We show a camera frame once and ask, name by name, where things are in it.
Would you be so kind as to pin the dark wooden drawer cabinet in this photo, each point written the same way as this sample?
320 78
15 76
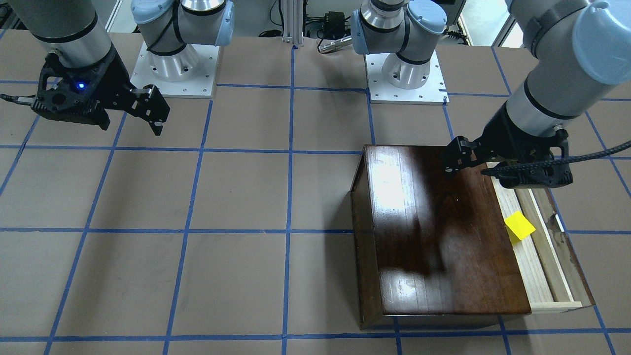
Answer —
430 248

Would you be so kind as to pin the white drawer handle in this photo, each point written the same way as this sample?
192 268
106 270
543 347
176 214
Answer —
559 222

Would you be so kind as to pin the yellow block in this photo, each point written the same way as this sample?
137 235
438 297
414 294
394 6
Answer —
518 227

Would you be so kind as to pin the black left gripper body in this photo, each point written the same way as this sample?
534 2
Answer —
502 131

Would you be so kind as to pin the silver metal cylinder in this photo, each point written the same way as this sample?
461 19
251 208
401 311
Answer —
335 45

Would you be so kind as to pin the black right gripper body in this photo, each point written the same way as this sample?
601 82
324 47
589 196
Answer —
114 75

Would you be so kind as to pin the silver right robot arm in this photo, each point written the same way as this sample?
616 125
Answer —
73 28

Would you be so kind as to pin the aluminium frame post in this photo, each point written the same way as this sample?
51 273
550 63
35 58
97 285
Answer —
292 20

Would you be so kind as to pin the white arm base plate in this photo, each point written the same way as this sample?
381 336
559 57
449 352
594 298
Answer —
188 74
393 81

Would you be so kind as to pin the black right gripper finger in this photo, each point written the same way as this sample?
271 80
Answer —
156 126

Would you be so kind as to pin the light wood drawer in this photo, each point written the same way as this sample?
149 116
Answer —
548 264

